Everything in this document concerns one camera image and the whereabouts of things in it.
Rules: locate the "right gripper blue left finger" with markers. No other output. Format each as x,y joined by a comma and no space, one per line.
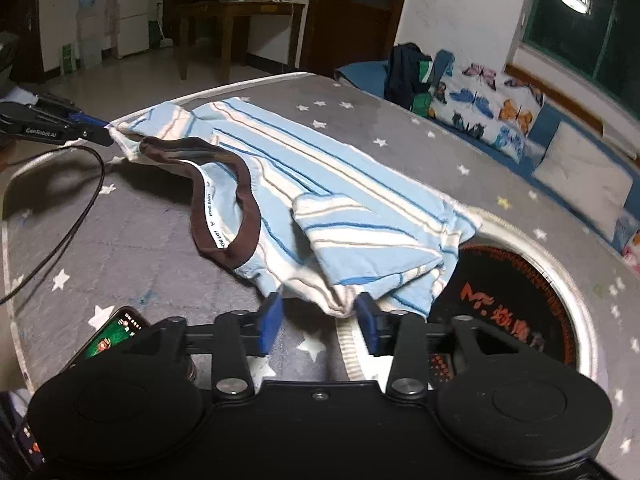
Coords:
269,321

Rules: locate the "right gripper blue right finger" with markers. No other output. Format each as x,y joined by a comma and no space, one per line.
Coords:
371,323

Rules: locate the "blue striped shirt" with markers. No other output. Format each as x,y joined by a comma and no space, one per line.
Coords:
294,211

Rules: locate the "white refrigerator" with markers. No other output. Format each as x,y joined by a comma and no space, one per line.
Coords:
132,29

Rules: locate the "black induction cooktop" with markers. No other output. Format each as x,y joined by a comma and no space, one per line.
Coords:
504,290

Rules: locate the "smartphone with lit screen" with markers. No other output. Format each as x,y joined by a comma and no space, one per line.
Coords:
112,326

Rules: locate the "left butterfly pillow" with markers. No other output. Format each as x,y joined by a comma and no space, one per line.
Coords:
491,107

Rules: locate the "dark blue backpack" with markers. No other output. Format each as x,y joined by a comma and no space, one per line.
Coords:
408,74

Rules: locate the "grey plain pillow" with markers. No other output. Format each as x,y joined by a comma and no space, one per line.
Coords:
586,178

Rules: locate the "dark wooden door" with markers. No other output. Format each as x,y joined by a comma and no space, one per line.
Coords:
342,32

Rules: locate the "green framed window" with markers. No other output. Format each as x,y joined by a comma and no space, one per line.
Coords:
595,39

